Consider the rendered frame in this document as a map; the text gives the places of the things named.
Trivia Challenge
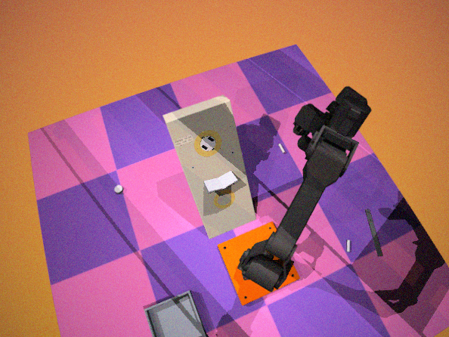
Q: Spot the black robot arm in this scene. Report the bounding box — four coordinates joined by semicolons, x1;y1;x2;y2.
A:
237;96;372;292

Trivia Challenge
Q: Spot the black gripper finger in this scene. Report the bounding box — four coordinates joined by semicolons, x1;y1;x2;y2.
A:
325;100;337;112

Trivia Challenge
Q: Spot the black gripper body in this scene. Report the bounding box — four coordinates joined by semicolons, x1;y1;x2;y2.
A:
297;86;367;152

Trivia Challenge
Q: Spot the beige flat panel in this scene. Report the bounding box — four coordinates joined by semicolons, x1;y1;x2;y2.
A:
163;95;256;239

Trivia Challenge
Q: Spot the dark grey flat bar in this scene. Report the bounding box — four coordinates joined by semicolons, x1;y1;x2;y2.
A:
365;209;382;257

